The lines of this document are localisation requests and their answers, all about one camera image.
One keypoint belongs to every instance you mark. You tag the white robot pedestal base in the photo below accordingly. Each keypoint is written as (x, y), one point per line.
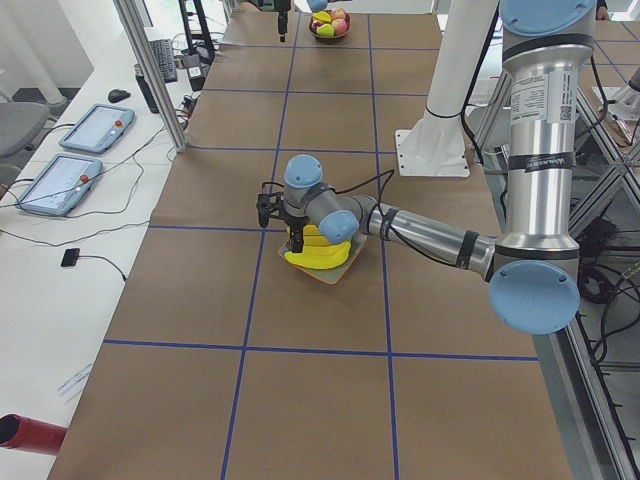
(435, 146)

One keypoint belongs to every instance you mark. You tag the black computer mouse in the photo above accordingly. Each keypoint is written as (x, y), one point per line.
(118, 95)

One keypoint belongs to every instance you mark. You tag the wicker fruit basket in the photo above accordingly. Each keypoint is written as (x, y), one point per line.
(340, 20)

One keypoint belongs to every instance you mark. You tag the upper blue teach pendant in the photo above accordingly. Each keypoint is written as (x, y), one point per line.
(99, 129)

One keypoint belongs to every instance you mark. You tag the brown paper table mat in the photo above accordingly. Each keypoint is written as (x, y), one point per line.
(223, 362)

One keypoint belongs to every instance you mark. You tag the blue teach pendant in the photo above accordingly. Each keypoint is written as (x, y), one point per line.
(61, 185)
(99, 129)

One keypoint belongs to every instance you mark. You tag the grey square plate orange rim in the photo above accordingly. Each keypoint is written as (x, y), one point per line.
(330, 276)

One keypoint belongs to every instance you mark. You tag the small black box with cable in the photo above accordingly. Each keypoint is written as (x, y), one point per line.
(70, 257)

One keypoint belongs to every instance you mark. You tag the lower blue teach pendant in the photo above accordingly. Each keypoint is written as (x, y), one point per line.
(61, 185)

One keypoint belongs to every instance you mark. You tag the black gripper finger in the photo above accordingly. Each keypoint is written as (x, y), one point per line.
(282, 24)

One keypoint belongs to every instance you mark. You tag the black keyboard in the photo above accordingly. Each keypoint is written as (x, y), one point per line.
(162, 50)

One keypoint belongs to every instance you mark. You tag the green pear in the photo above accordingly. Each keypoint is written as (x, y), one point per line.
(325, 30)

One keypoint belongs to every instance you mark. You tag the yellow banana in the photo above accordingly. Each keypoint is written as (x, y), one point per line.
(313, 237)
(320, 257)

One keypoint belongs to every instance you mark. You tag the aluminium frame post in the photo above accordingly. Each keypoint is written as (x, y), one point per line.
(135, 31)

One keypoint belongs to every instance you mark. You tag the red cylinder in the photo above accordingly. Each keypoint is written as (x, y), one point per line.
(30, 435)

